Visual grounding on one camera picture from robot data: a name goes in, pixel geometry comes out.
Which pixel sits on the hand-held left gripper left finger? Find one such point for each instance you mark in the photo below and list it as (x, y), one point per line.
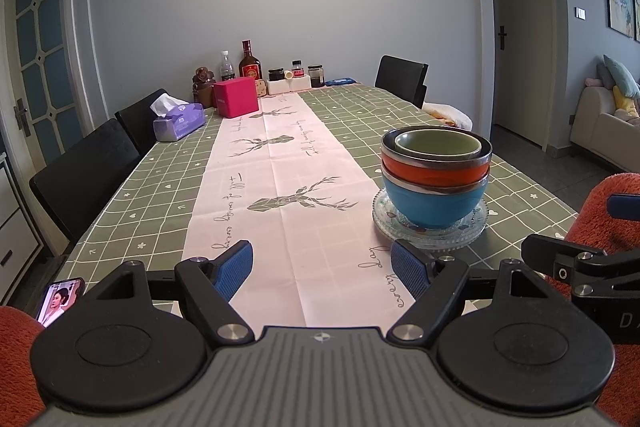
(235, 269)

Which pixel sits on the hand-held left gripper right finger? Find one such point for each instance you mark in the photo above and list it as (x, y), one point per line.
(410, 267)

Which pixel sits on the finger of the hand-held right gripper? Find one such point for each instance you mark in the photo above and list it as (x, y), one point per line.
(625, 206)
(560, 259)

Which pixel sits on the large glass plate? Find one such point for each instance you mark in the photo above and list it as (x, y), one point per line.
(435, 241)

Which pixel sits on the blue steel bowl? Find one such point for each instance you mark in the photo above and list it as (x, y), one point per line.
(430, 207)

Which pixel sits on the orange steel bowl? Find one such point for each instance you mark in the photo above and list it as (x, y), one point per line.
(425, 177)

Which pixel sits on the green ceramic bowl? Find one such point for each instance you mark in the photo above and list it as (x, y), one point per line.
(435, 144)

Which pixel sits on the person's right forearm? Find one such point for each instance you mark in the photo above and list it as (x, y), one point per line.
(590, 212)

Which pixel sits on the person's left forearm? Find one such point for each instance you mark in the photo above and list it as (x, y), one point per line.
(17, 357)

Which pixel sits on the beige sofa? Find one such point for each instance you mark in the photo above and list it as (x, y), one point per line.
(595, 132)

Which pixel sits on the yellow cushion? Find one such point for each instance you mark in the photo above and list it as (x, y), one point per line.
(625, 101)

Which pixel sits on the pink deer-print table runner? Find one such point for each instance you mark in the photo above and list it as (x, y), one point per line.
(280, 167)

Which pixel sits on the green checked tablecloth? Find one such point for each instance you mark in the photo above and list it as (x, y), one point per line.
(150, 187)

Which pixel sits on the pink plush toy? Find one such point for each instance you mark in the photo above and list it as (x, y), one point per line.
(594, 82)

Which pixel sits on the grey cushion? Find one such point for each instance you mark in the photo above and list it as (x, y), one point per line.
(606, 76)

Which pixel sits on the teal cushion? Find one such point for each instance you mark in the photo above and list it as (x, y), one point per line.
(620, 74)

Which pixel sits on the purple tissue pack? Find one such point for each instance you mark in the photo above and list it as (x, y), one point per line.
(180, 124)

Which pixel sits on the white cloth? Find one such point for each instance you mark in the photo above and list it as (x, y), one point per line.
(450, 114)

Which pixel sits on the pink box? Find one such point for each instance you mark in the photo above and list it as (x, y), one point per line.
(237, 99)

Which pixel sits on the black dining chair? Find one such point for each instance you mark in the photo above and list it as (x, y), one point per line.
(400, 82)
(140, 119)
(80, 177)

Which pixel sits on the smartphone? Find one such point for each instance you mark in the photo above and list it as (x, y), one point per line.
(59, 304)

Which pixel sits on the plain interior door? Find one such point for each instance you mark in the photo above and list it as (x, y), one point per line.
(522, 57)

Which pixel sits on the brown bear figurine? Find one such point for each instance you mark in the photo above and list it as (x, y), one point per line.
(204, 89)

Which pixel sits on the small beige toy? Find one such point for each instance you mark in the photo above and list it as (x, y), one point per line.
(260, 88)

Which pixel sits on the white condiment box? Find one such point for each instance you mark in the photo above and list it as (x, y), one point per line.
(292, 87)

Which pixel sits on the flat blue pack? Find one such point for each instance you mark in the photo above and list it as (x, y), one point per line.
(340, 82)

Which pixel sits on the dark squat jar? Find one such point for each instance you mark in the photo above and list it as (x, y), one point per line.
(276, 74)

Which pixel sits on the clear water bottle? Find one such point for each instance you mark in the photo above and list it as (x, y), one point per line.
(226, 69)

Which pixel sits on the amber liquor bottle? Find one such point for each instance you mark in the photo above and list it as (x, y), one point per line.
(250, 67)

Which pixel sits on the red-label small bottle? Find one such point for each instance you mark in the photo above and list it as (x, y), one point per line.
(298, 70)

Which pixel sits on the dark glass jar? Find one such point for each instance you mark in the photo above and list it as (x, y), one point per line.
(316, 77)

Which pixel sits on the white drawer cabinet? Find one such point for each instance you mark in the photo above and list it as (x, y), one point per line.
(17, 227)

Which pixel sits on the glass-pane door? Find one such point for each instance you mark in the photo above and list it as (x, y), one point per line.
(45, 57)

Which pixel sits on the wall light switch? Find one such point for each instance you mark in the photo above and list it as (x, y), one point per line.
(580, 13)

